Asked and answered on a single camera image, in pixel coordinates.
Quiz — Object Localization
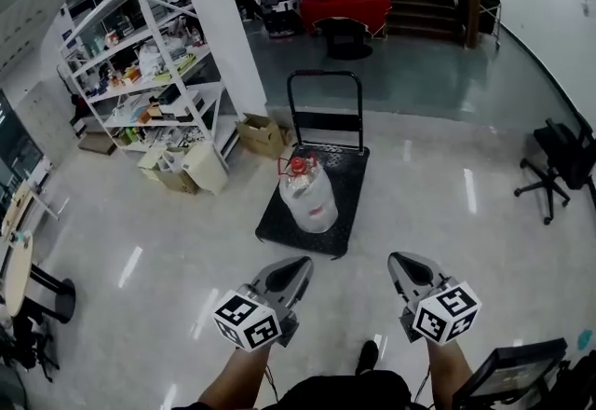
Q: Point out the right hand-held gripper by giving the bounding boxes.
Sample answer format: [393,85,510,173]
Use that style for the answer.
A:
[386,251,483,347]

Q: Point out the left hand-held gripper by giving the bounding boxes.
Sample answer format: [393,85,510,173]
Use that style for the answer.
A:
[212,255,316,353]

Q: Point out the clear water jug red cap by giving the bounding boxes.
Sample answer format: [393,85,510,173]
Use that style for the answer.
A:
[278,155,339,234]

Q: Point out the black platform trolley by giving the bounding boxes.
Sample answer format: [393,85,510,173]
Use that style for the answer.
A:
[254,69,372,260]

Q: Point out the person's left forearm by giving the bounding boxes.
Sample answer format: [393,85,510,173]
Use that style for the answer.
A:
[197,342,274,404]

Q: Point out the person's right forearm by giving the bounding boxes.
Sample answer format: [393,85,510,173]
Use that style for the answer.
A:
[426,337,476,410]

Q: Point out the person's right black shoe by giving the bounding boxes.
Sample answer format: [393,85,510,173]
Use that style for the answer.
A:
[356,340,379,376]

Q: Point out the person's black clothed torso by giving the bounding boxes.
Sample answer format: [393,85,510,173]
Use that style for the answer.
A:
[171,369,448,410]

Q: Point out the cream plastic bin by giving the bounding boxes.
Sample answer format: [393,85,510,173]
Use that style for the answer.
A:
[180,141,229,196]

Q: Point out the black tablet screen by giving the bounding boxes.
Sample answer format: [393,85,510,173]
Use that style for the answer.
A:
[452,337,569,410]

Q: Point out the cardboard box with white bag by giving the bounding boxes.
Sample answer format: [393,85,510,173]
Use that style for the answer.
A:
[156,165,201,195]

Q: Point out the white flat boxes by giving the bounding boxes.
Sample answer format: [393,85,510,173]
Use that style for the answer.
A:
[137,146,164,181]

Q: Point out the black office chair with headrest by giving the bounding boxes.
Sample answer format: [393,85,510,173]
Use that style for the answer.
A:
[514,112,596,226]

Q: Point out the brown low wooden platform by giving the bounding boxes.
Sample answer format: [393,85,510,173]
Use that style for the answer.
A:
[76,131,117,157]

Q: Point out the white metal shelving unit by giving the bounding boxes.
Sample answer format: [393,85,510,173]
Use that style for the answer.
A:
[59,0,234,171]

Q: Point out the black swivel chair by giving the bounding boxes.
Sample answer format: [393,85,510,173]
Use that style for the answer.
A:
[0,300,61,384]

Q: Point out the round wooden table black base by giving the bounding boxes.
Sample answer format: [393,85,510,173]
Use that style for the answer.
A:
[4,230,77,324]

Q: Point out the cluttered black workbench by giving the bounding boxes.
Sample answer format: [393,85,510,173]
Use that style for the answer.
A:
[260,0,306,37]

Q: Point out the wooden desk with white legs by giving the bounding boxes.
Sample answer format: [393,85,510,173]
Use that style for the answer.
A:
[0,179,61,237]

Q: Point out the black metal rack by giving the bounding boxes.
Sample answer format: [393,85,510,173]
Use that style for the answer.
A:
[478,0,503,49]

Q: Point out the table with red cloth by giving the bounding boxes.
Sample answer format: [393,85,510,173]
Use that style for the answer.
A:
[300,0,392,39]

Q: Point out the white locker cabinet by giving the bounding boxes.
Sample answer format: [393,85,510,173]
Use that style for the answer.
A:
[13,81,80,167]

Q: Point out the dark glass door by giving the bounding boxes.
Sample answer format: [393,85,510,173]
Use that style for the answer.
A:
[0,89,46,195]

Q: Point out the black cable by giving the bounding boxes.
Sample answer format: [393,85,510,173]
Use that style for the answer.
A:
[412,363,432,404]
[263,363,280,403]

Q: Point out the black round pedestal seat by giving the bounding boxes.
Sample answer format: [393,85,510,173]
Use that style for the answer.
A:
[324,16,374,61]

